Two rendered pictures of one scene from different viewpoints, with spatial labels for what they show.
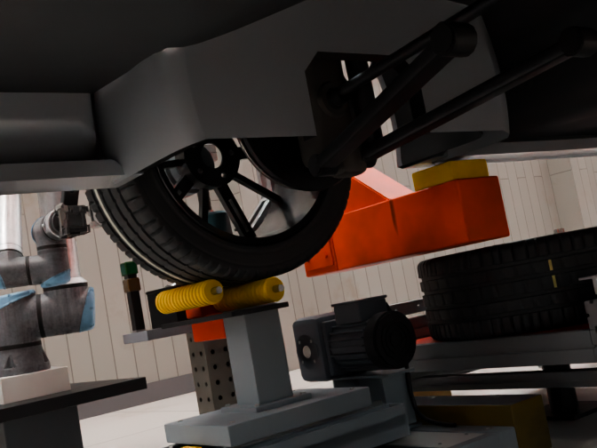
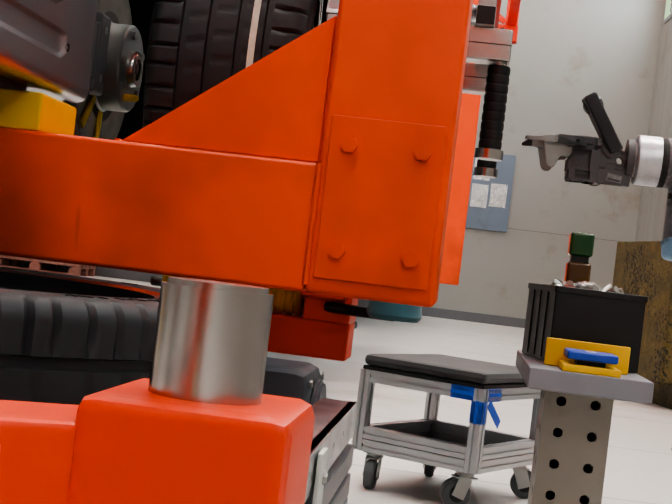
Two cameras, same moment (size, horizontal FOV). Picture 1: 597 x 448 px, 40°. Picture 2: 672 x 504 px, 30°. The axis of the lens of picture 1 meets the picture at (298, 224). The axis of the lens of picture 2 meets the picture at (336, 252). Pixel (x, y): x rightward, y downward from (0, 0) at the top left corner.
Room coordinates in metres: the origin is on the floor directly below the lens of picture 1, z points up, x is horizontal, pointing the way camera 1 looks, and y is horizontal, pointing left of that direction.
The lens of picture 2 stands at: (3.57, -1.31, 0.56)
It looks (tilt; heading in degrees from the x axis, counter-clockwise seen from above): 0 degrees down; 133
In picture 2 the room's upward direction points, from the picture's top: 7 degrees clockwise
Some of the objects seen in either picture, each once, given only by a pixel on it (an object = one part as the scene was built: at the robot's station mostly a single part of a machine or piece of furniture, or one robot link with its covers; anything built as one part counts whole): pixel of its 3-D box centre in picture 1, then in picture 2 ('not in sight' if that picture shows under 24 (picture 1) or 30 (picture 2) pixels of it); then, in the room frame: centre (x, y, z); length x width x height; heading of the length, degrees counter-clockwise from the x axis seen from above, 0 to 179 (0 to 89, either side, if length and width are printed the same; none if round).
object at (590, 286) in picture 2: (187, 301); (581, 321); (2.52, 0.38, 0.51); 0.20 x 0.14 x 0.13; 136
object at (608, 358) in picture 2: not in sight; (590, 359); (2.63, 0.23, 0.47); 0.07 x 0.07 x 0.02; 37
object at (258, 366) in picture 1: (258, 364); not in sight; (1.96, 0.15, 0.32); 0.40 x 0.30 x 0.28; 127
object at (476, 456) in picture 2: not in sight; (453, 427); (1.60, 1.31, 0.17); 0.43 x 0.36 x 0.34; 101
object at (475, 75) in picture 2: not in sight; (480, 78); (2.16, 0.52, 0.93); 0.09 x 0.05 x 0.05; 37
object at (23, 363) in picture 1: (19, 357); not in sight; (2.76, 1.01, 0.43); 0.19 x 0.19 x 0.10
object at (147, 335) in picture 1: (198, 325); (576, 373); (2.53, 0.36, 0.44); 0.43 x 0.17 x 0.03; 127
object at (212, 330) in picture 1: (219, 303); (309, 304); (2.07, 0.23, 0.48); 0.16 x 0.12 x 0.17; 37
